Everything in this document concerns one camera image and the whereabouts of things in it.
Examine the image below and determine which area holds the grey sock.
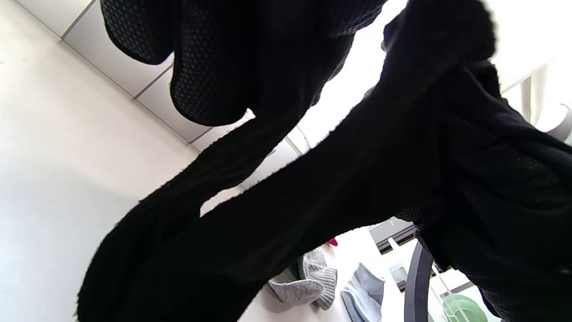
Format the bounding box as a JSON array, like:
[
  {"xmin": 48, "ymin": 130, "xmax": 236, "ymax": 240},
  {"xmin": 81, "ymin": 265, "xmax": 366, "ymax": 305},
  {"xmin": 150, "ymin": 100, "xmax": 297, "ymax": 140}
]
[{"xmin": 268, "ymin": 248, "xmax": 338, "ymax": 311}]

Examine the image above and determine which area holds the green round bucket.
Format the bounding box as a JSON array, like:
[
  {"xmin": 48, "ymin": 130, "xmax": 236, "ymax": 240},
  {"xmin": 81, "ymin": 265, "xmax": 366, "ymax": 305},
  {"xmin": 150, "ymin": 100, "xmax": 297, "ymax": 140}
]
[{"xmin": 442, "ymin": 294, "xmax": 488, "ymax": 322}]

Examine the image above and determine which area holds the grey hand controller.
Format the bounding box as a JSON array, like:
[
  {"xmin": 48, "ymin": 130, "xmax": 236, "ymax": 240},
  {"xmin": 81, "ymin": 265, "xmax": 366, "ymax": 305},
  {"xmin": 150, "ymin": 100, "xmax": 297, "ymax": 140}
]
[{"xmin": 404, "ymin": 241, "xmax": 435, "ymax": 322}]

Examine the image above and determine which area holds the light blue sock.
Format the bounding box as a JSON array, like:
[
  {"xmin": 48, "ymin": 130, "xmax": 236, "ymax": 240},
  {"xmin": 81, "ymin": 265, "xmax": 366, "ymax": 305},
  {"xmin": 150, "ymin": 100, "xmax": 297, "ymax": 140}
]
[{"xmin": 341, "ymin": 263, "xmax": 386, "ymax": 322}]

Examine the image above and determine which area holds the black sock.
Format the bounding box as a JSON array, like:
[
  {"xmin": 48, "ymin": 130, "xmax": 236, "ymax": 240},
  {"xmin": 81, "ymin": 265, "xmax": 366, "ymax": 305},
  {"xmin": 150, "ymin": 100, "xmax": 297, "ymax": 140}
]
[
  {"xmin": 116, "ymin": 0, "xmax": 499, "ymax": 322},
  {"xmin": 76, "ymin": 105, "xmax": 313, "ymax": 322}
]

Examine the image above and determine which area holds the person's right hand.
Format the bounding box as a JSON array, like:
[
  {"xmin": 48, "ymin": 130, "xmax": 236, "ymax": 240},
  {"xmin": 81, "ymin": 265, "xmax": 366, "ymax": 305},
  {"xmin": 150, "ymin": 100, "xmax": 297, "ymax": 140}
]
[{"xmin": 393, "ymin": 58, "xmax": 572, "ymax": 322}]

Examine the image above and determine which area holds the person's left hand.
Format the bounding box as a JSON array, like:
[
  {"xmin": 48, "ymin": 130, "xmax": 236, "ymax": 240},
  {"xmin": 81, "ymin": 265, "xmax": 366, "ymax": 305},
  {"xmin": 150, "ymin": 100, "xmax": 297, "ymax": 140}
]
[{"xmin": 101, "ymin": 0, "xmax": 387, "ymax": 130}]

